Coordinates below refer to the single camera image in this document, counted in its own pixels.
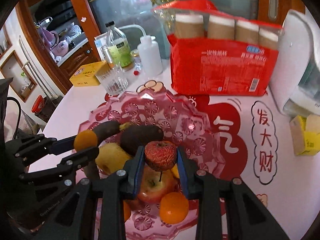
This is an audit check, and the small orange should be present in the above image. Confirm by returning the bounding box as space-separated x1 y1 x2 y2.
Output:
74 129 98 152

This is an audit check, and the large orange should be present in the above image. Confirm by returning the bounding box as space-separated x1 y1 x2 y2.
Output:
159 192 189 224

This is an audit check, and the yellow orange small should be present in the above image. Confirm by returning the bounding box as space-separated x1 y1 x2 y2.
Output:
171 164 180 179

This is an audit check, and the yellow apple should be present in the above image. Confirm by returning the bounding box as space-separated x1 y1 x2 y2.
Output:
95 142 132 175

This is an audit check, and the printed dragon tablecloth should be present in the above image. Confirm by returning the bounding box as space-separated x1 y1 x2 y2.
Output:
43 86 319 239

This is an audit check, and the red apple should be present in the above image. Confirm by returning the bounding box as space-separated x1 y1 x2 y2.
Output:
137 166 177 204

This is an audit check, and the yellow flat box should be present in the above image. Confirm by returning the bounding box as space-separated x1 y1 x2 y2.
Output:
69 61 109 87

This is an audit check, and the clear drinking glass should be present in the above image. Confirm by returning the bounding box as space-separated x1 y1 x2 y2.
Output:
95 64 129 96

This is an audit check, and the yellow open small box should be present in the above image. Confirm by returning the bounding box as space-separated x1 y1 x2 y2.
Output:
290 114 320 155

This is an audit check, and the pink glass fruit plate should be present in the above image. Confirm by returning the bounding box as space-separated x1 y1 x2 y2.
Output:
79 88 226 239

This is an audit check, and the green label glass bottle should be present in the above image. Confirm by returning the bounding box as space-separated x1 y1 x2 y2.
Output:
105 21 132 69

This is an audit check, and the white squeeze bottle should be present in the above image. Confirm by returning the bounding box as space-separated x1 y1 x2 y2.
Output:
119 24 163 77

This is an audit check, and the white appliance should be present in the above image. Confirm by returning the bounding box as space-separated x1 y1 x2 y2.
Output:
269 9 319 117

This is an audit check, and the red paper cup package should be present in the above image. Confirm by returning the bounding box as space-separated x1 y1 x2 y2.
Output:
153 0 283 96

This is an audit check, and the black cable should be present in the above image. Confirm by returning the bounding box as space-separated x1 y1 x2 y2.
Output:
6 96 23 140

